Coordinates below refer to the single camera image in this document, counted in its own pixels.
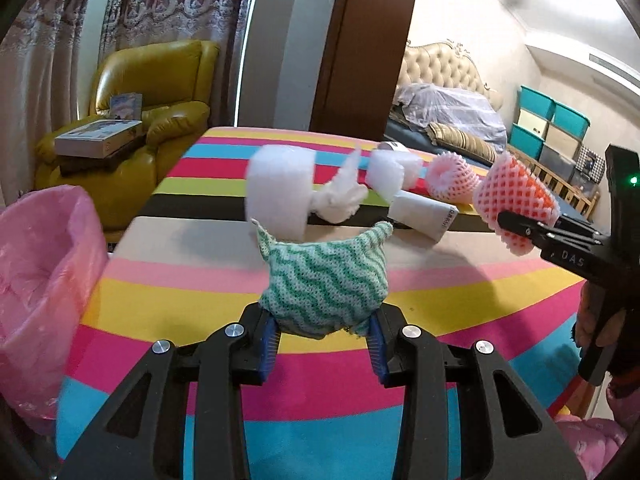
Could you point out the person's right hand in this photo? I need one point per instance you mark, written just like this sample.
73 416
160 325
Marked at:
590 320

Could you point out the bed with blue sheet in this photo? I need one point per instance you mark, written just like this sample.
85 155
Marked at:
407 132

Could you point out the white foam piece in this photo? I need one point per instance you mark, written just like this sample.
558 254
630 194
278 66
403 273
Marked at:
390 172

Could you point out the checkered bag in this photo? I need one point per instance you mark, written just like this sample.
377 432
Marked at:
592 160

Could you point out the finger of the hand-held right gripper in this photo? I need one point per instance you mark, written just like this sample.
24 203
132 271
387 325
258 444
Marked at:
582 226
525 232

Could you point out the orange and white foam net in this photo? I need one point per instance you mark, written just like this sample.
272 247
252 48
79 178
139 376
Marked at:
515 190

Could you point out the small blue picture book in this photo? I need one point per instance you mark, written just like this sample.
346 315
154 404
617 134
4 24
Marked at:
126 106

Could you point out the pink padded clothing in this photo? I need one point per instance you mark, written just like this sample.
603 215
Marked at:
595 445

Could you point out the striped tablecloth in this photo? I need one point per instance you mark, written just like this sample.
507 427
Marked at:
200 285

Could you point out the wooden bed rail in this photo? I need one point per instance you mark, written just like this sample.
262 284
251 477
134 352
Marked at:
575 187

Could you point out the narrow pink lace curtain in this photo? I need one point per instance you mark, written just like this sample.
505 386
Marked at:
175 10

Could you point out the stack of storage bins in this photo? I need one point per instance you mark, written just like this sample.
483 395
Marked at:
545 130

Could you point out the wide pink lace curtain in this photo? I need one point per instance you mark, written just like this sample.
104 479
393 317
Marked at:
35 60

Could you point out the brown wooden door frame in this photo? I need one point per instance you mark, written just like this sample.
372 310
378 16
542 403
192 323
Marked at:
360 50

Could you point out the pink lined trash bin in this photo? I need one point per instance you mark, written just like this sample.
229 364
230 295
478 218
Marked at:
40 260

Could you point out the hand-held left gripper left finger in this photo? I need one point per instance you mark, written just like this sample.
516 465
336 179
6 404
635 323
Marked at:
267 350

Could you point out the dark flat book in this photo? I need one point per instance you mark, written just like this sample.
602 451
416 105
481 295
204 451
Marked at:
100 162

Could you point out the brown striped pillow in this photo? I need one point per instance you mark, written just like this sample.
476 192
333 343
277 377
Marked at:
465 142

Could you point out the large white flat book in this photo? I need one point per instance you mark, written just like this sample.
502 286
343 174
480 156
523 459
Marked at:
95 137

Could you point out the green zigzag cloth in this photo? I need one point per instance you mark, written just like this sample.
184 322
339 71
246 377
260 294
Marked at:
325 285

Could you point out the white foam roll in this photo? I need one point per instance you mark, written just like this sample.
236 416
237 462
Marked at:
275 190

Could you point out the pink foam fruit net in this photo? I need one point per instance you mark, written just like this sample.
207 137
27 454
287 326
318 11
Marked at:
450 180

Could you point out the white tube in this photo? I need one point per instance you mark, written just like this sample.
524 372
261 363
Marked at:
420 215

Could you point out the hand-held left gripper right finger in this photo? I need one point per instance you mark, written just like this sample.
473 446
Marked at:
377 355

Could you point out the yellow leather armchair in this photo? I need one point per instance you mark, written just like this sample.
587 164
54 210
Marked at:
150 75

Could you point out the beige tufted headboard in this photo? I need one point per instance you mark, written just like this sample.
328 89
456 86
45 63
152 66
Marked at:
450 65

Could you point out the ceiling air vent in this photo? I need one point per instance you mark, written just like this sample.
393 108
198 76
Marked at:
615 70

